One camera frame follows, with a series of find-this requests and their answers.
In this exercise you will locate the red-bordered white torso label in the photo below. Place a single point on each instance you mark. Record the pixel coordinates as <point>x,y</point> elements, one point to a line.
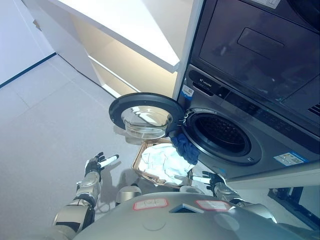
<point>213,205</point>
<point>150,204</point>

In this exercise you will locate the blue cloth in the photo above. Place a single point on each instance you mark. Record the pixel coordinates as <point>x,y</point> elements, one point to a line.
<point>186,148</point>

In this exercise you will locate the silver robot torso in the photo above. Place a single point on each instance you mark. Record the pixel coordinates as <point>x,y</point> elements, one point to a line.
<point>175,225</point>

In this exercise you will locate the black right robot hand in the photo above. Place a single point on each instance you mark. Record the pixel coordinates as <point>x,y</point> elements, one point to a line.
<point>213,178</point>

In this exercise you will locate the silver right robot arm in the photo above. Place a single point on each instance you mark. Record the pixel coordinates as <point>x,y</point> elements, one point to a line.
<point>240,197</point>

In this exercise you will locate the blue energy label sticker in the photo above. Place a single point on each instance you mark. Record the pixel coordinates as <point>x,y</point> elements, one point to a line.
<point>188,91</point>

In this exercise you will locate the white shelf cabinet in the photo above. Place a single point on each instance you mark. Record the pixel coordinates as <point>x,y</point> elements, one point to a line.
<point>112,32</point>

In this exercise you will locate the white washer plinth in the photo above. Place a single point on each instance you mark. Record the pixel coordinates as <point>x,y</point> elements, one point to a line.
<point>275,181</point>

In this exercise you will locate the white clothes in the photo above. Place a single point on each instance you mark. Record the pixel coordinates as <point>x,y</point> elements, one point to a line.
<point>160,160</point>

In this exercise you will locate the blue white instruction sticker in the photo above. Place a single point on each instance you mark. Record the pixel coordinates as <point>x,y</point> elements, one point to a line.
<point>289,158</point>

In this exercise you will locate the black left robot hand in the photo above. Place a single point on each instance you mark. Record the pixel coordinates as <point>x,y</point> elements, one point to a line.
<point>92,167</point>

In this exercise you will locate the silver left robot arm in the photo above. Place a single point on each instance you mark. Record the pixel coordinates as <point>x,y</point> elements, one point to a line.
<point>75,212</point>

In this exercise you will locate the brown woven laundry basket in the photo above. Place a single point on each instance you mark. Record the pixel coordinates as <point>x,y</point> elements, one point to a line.
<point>137,160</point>

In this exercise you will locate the round washing machine door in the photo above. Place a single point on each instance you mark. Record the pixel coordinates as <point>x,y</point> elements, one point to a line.
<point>150,102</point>

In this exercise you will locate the black metal stand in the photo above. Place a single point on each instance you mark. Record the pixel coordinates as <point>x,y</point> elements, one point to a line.
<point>297,200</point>

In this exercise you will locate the grey front-load washing machine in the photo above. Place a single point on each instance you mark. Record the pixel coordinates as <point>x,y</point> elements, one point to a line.
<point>270,140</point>

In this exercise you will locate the dark grey dryer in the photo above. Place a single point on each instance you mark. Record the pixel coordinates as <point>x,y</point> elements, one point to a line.
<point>250,37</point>

